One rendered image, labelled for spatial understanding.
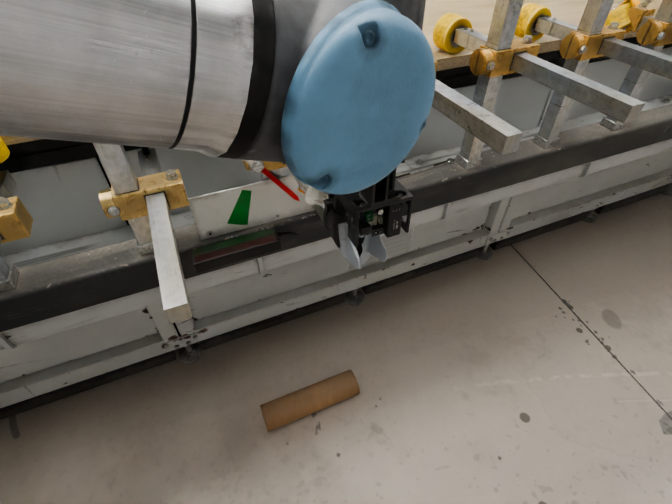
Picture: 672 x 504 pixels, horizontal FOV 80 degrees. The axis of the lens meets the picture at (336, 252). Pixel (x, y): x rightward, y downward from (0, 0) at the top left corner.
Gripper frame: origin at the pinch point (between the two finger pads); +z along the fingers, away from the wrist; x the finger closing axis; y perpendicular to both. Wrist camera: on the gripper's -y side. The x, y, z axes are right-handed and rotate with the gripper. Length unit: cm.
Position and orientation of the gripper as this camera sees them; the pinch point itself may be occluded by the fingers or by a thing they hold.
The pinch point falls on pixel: (355, 256)
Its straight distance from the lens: 57.9
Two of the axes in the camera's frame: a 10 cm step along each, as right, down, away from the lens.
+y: 3.9, 6.1, -6.9
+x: 9.2, -2.6, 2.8
